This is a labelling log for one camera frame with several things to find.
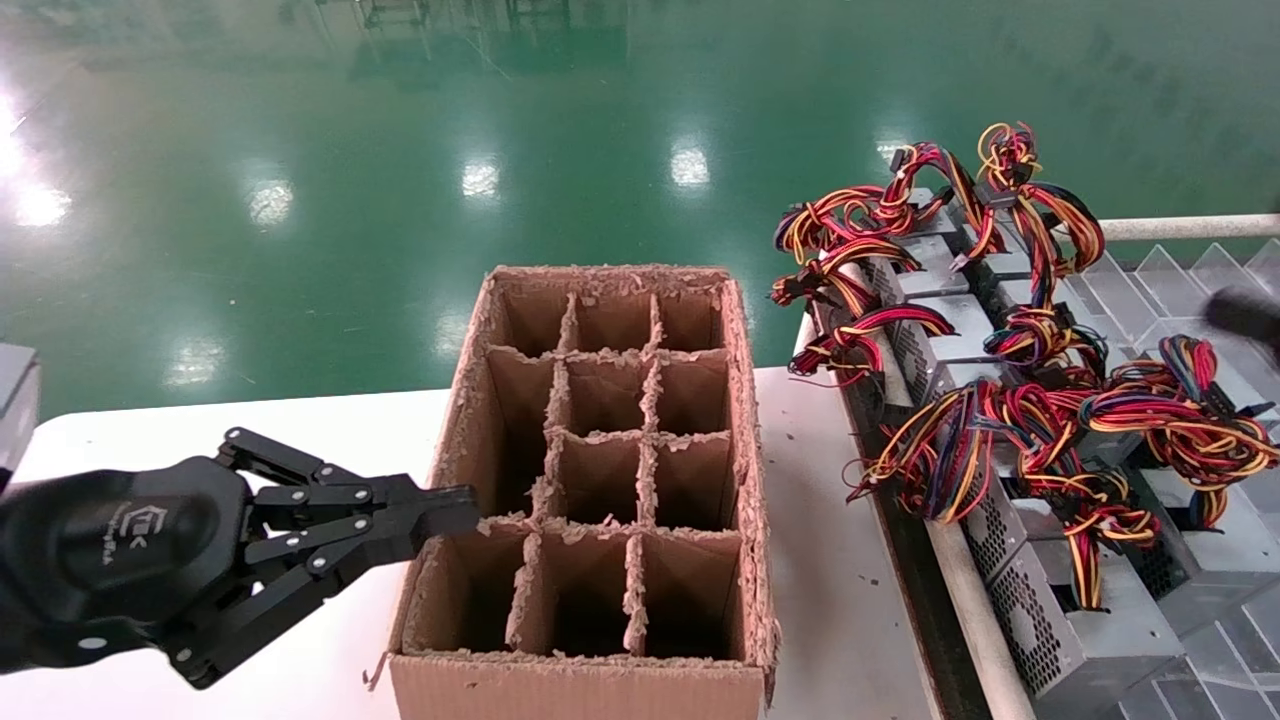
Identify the black rack edge bar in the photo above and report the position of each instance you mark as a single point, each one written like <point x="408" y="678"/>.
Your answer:
<point x="920" y="600"/>

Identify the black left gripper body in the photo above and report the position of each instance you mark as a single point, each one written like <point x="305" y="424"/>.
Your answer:
<point x="110" y="555"/>

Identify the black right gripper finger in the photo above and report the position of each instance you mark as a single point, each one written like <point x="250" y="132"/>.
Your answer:
<point x="1250" y="315"/>

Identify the clear acrylic divider rack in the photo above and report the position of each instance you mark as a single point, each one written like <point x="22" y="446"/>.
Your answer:
<point x="1180" y="285"/>

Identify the row of grey power supplies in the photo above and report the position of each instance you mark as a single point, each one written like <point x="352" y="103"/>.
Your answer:
<point x="985" y="620"/>

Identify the white metal pipe rail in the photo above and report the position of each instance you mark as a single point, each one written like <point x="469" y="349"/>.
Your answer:
<point x="1200" y="227"/>

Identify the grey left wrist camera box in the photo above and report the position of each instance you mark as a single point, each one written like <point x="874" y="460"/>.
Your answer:
<point x="15" y="400"/>

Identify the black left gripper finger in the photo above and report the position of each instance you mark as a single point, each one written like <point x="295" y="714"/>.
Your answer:
<point x="330" y="570"/>
<point x="380" y="495"/>

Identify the brown cardboard divider box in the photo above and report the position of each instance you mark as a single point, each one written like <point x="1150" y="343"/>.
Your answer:
<point x="560" y="690"/>

